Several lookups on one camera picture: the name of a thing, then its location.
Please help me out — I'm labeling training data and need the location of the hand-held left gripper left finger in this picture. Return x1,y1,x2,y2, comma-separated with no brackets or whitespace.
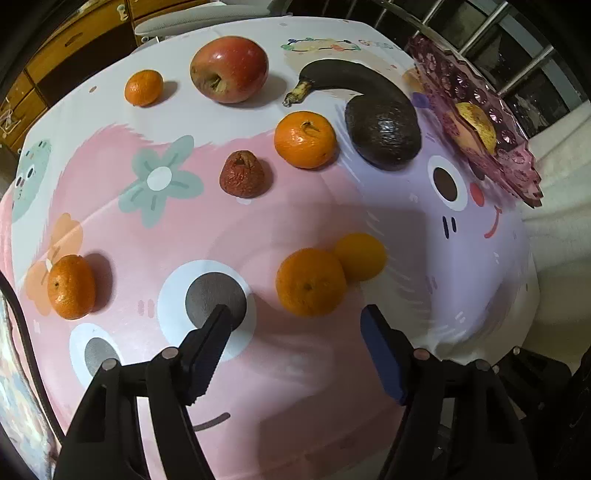
53,304,234,480

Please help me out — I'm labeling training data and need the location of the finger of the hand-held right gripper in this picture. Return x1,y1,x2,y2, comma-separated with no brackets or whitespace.
492,344,575,421

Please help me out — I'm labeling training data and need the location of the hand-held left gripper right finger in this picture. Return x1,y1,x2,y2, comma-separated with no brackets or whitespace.
360,304,539,480

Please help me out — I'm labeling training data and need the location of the purple glass plate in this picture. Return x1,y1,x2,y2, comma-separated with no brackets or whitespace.
406,36,544,209

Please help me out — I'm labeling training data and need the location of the red apple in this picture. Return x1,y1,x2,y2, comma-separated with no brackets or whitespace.
189,36,269,105

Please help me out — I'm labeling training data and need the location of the yellow-orange citrus fruit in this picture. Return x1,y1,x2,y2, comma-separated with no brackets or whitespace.
333,233,387,283

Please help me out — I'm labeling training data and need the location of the cartoon printed tablecloth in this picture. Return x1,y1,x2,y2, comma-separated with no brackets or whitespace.
0,16,541,480

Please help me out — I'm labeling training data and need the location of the white bed sheet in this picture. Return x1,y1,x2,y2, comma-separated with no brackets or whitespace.
517,99,591,370

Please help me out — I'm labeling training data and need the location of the pastel printed blanket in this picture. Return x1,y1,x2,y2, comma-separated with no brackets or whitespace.
0,295,61,480

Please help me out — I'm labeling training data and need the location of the shriveled red fruit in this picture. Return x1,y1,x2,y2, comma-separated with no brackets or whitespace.
219,150,272,199

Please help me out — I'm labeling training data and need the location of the dark avocado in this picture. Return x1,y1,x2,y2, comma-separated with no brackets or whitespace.
344,95,423,171

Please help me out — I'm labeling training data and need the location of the yellow pear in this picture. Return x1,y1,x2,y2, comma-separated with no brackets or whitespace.
443,102,498,155

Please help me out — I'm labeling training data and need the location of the black overripe banana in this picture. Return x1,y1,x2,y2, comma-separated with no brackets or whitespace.
283,60,416,116

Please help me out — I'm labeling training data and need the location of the small tangerine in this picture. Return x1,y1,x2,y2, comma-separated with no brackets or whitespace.
124,69,165,108

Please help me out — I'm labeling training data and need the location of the metal railing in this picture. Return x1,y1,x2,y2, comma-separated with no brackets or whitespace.
369,0,583,121

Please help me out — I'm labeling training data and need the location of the wooden desk with drawers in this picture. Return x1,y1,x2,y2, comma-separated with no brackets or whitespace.
0,0,195,153

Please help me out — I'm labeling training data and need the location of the grey office chair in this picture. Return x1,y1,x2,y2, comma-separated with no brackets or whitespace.
134,0,294,47

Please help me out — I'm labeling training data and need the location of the black cable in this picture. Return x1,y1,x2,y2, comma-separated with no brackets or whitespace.
0,272,61,444

